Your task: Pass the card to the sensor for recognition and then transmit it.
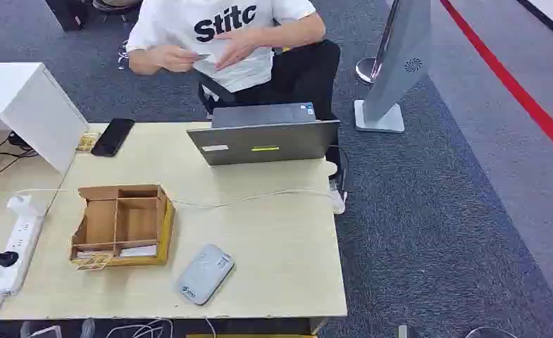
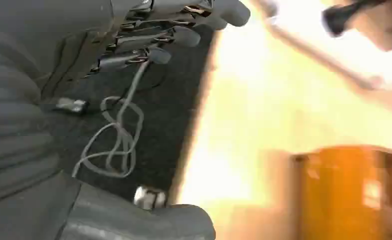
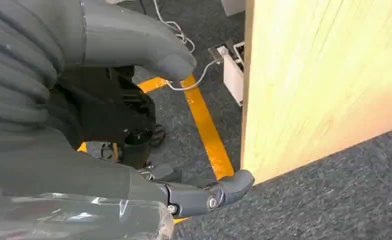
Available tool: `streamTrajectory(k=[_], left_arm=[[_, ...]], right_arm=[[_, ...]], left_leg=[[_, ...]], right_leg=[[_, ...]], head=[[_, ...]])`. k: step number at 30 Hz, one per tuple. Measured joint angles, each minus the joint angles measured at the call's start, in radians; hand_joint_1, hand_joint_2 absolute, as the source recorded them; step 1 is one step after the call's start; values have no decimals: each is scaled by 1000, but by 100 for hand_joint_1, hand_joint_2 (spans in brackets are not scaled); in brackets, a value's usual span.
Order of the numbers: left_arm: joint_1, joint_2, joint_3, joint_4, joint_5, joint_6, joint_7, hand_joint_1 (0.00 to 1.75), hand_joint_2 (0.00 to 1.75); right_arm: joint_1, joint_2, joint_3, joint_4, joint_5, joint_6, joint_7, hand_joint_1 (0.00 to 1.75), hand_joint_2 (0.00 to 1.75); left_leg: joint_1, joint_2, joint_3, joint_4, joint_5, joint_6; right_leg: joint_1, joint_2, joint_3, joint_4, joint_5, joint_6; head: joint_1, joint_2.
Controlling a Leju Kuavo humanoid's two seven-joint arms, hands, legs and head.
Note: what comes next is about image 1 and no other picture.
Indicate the black smartphone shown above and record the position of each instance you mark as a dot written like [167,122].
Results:
[113,136]

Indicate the chrome stanchion pole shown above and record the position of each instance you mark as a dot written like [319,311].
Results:
[368,69]

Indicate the yellow patterned card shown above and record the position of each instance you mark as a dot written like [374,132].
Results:
[92,264]

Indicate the white power adapter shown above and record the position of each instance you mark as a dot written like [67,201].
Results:
[338,200]

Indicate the grey oblong pouch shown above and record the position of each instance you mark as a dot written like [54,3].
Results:
[205,275]

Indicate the person's right hand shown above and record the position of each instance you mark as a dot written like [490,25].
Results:
[176,58]

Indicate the grey laptop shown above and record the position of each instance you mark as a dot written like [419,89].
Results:
[262,142]

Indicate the person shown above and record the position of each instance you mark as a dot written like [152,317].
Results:
[229,74]

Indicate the silver standing display panel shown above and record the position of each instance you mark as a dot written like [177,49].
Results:
[397,51]

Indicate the yellow card pack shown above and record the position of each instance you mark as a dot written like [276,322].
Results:
[88,142]

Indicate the person's left hand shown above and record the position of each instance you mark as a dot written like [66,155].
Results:
[239,45]

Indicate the white power strip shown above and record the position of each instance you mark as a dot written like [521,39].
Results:
[18,247]

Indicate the black office chair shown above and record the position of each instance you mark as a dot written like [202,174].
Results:
[216,91]

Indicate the wooden card box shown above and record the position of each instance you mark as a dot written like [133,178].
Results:
[131,219]

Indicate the white cabinet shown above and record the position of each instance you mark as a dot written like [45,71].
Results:
[38,109]

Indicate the black furniture block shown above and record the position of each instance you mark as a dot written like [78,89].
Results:
[68,13]

